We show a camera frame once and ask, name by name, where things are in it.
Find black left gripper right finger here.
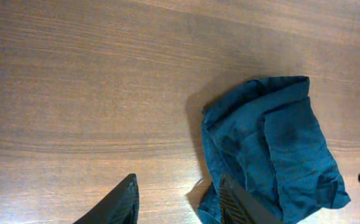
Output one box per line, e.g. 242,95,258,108
219,174,282,224

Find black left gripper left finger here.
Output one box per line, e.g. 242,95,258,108
73,174,139,224

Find navy blue shorts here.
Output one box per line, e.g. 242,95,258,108
197,76,351,223

